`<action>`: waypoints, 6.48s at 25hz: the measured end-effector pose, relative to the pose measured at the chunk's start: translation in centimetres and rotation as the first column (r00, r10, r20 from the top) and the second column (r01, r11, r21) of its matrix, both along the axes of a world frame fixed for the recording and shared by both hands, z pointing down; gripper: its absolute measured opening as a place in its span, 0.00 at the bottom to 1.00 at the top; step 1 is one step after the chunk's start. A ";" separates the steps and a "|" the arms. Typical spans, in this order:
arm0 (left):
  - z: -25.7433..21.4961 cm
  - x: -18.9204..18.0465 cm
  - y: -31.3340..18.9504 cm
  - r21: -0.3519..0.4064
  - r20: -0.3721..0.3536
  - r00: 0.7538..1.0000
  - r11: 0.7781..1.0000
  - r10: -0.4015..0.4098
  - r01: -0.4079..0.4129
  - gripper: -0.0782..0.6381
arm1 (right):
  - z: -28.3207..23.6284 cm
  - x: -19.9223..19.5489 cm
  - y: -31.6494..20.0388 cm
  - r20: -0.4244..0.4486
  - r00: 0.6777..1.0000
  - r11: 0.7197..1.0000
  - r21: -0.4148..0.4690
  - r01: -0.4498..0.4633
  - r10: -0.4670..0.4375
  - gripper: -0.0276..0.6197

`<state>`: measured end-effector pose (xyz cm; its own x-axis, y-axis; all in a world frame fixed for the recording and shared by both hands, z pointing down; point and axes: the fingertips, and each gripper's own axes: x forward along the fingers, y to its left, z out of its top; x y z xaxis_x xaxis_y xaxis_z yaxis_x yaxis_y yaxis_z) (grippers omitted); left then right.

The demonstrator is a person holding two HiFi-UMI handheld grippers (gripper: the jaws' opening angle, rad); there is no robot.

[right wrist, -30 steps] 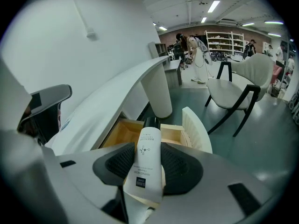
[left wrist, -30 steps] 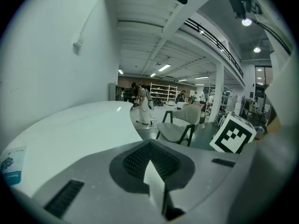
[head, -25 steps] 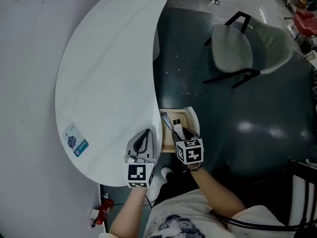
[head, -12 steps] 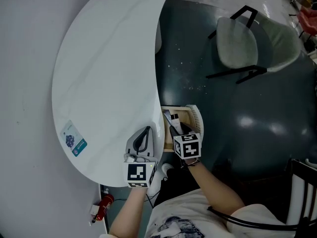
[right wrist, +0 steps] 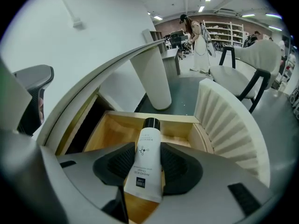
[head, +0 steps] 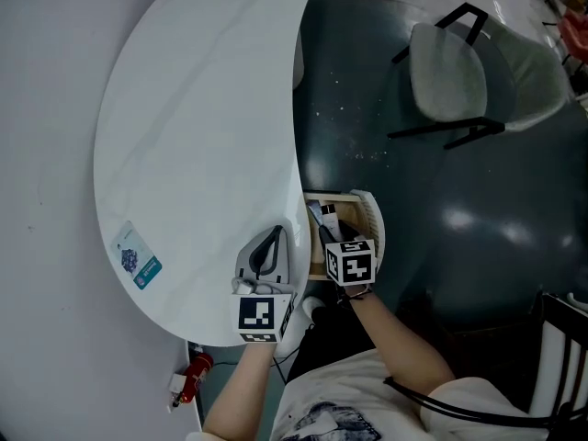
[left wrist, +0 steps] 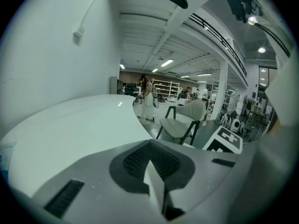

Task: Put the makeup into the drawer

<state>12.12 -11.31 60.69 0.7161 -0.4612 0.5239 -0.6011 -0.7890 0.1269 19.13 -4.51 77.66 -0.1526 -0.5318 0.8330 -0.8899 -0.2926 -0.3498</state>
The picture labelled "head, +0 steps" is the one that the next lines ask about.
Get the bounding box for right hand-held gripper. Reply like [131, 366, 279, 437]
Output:
[318, 220, 379, 288]

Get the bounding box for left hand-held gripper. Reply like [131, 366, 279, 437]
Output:
[231, 225, 299, 345]

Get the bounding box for white tube with black cap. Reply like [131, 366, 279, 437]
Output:
[320, 202, 344, 243]

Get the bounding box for wooden drawer white ribbed front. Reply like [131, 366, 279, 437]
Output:
[302, 189, 386, 284]

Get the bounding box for card with blue print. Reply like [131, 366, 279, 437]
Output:
[109, 220, 164, 291]

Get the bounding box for person's left forearm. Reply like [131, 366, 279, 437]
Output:
[201, 340, 277, 435]

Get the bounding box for person's right forearm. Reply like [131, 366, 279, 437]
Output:
[348, 291, 456, 394]

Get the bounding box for white kidney-shaped table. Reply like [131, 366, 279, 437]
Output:
[93, 0, 325, 358]

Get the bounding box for person's white shoe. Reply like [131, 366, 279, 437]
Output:
[301, 295, 325, 322]

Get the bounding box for person's black trousers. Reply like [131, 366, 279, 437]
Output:
[287, 291, 396, 380]

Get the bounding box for red fire extinguisher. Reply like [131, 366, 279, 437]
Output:
[170, 352, 215, 408]

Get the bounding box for person's white printed shirt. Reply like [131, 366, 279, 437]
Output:
[186, 349, 548, 441]

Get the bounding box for grey upholstered chair black legs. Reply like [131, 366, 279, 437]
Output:
[387, 1, 569, 151]

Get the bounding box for pink armchair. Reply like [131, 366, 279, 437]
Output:
[558, 6, 588, 64]

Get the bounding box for black wrist bracelet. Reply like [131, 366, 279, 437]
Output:
[337, 287, 374, 303]

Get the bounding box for black shoulder cable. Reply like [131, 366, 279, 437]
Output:
[383, 377, 588, 430]

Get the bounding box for black metal frame rack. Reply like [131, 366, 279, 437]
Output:
[527, 291, 588, 423]

